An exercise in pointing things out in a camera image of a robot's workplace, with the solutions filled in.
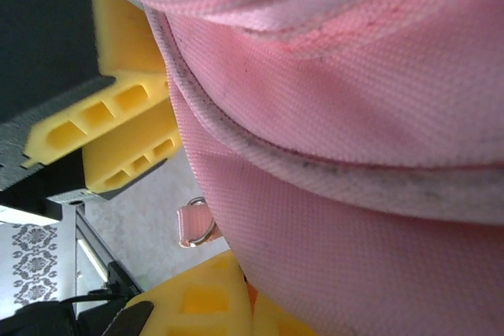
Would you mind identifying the aluminium side rail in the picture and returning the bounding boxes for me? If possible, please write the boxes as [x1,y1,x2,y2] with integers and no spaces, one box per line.
[72,205,145,300]

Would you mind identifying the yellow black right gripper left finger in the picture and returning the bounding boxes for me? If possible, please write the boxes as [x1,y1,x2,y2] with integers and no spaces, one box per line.
[100,250,254,336]

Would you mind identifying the pink backpack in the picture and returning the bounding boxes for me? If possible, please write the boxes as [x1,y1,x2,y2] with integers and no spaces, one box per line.
[84,0,504,336]

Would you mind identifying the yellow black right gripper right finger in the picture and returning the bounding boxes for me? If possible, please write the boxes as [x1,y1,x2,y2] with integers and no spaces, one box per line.
[244,282,319,336]

